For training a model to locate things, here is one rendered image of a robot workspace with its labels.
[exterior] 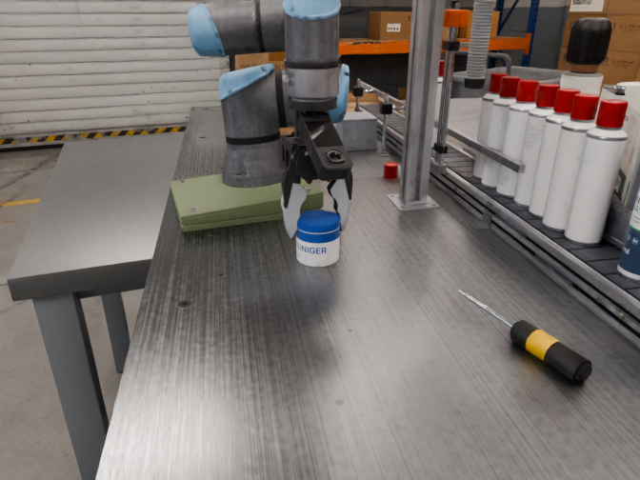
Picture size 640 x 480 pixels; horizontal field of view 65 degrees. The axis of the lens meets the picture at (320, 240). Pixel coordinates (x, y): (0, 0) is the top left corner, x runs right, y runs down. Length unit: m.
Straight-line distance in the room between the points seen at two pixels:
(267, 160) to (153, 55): 4.23
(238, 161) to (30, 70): 4.33
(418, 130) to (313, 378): 0.59
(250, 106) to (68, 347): 0.55
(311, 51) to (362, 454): 0.50
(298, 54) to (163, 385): 0.45
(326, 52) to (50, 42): 4.63
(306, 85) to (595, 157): 0.41
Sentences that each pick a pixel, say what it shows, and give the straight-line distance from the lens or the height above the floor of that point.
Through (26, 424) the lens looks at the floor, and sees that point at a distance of 1.94.
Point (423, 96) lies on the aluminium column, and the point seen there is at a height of 1.05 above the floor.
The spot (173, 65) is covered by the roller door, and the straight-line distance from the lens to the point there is 5.26.
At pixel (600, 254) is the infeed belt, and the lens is 0.82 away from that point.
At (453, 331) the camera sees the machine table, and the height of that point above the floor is 0.83.
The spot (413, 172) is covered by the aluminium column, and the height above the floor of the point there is 0.90.
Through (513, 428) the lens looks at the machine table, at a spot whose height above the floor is 0.83.
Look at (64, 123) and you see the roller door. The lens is 5.35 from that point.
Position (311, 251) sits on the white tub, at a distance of 0.78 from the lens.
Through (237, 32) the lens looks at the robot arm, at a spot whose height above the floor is 1.16.
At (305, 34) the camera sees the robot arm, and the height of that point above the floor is 1.17.
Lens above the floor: 1.20
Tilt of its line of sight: 25 degrees down
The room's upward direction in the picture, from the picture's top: straight up
